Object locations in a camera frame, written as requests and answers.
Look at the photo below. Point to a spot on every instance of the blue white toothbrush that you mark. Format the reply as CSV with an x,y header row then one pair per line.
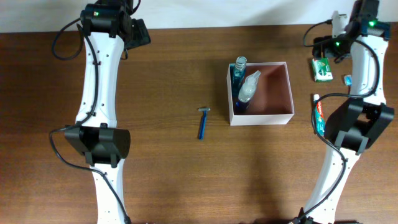
x,y
348,81

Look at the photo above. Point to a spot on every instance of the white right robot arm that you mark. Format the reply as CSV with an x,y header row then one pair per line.
x,y
355,125

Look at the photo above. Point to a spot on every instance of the green soap box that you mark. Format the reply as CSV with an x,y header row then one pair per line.
x,y
321,70

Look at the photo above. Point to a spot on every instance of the clear purple spray bottle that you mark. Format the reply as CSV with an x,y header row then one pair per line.
x,y
247,92

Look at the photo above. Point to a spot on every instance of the blue disposable razor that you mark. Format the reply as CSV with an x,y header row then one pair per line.
x,y
203,122

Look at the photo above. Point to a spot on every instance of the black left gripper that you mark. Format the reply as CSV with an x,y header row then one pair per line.
x,y
138,34

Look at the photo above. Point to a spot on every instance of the pink cardboard box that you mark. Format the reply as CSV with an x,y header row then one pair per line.
x,y
272,103

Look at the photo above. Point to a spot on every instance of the blue mouthwash bottle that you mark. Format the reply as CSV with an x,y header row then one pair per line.
x,y
237,75

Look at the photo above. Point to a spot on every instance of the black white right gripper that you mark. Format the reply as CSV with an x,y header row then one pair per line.
x,y
325,47

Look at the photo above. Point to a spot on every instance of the green red toothpaste tube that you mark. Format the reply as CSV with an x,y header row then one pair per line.
x,y
319,117

